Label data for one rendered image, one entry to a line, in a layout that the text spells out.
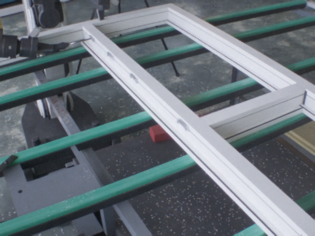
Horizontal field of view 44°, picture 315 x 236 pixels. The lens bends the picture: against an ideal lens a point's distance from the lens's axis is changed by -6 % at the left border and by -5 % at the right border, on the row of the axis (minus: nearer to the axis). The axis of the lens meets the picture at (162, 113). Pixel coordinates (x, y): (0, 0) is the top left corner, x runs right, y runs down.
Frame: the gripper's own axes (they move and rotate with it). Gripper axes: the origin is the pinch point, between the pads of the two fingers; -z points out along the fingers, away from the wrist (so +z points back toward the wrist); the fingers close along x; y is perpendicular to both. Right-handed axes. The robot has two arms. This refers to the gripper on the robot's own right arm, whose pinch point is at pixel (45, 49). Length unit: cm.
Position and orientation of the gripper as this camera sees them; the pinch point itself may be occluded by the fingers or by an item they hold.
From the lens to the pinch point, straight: 158.4
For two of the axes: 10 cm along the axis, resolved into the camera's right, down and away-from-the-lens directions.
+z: -9.4, -0.5, -3.5
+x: -3.5, 2.2, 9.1
